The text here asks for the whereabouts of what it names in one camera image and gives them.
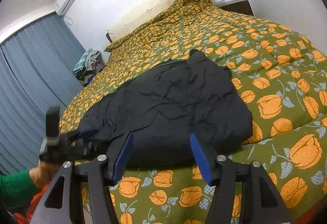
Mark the dark brown nightstand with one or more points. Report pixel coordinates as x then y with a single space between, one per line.
238 7

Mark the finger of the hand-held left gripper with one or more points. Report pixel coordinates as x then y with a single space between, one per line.
92 144

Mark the green orange floral blanket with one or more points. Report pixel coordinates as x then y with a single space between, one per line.
268 65

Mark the orange red cloth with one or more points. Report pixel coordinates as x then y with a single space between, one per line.
25 217

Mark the blue pleated curtain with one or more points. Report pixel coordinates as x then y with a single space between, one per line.
33 73

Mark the person's left hand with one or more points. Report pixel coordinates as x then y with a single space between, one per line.
42 174

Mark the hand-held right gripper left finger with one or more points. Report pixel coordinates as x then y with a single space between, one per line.
122 157

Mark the pile of folded clothes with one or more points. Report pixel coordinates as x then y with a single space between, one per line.
88 63

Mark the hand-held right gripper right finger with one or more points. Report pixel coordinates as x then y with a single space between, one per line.
200 157

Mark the cream pillow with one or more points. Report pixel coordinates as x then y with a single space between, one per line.
153 4

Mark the dark bed headboard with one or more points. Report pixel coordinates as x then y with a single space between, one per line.
109 37

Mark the person's left forearm green sleeve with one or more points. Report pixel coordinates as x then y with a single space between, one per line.
15 188

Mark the dark navy jacket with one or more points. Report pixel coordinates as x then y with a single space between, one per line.
173 106

